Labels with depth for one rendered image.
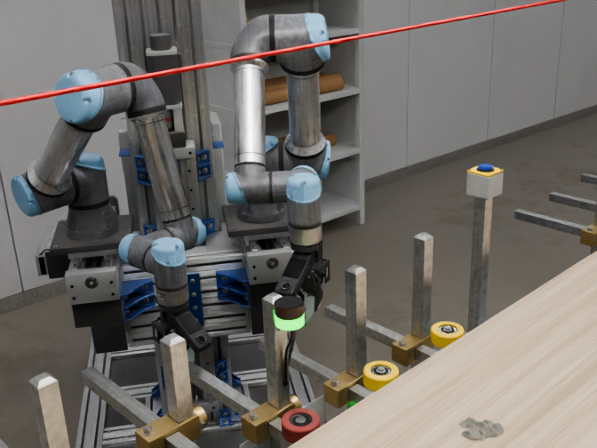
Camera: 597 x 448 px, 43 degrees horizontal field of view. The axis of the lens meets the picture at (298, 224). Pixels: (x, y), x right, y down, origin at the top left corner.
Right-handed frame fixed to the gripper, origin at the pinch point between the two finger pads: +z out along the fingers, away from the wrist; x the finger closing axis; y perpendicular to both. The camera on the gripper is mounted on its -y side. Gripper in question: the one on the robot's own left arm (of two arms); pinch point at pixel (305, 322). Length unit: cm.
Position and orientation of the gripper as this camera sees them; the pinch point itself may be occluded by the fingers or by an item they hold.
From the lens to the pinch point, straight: 177.9
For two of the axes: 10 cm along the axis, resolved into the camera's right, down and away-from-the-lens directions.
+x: -8.9, -1.4, 4.3
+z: 0.4, 9.3, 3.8
